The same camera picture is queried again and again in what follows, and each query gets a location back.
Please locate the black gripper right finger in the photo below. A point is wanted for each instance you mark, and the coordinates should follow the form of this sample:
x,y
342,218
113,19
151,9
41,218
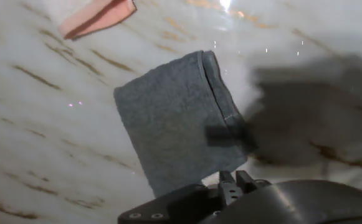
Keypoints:
x,y
246,182

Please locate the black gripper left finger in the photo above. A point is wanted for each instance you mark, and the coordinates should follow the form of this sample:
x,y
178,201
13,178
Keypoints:
x,y
227,189

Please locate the grey cloth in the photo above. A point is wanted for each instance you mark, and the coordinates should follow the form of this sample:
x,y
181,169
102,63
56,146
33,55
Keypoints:
x,y
180,124

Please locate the white pink folded cloth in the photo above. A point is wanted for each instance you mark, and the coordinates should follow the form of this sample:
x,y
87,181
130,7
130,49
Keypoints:
x,y
99,17

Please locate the marble pattern board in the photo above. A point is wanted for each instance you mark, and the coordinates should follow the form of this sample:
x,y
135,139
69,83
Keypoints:
x,y
43,124

